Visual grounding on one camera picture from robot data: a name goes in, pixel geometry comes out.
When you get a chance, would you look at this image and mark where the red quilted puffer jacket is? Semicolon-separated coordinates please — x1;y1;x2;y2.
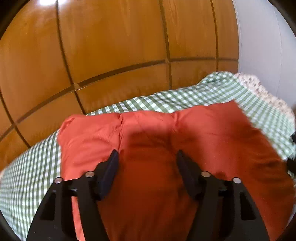
58;101;295;240

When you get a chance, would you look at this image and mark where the wooden wardrobe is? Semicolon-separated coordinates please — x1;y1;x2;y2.
1;1;239;168

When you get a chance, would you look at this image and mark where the green checkered bed sheet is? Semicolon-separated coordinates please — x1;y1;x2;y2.
1;71;295;240

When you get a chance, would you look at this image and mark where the floral bed cover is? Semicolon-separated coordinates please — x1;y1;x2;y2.
235;73;295;123

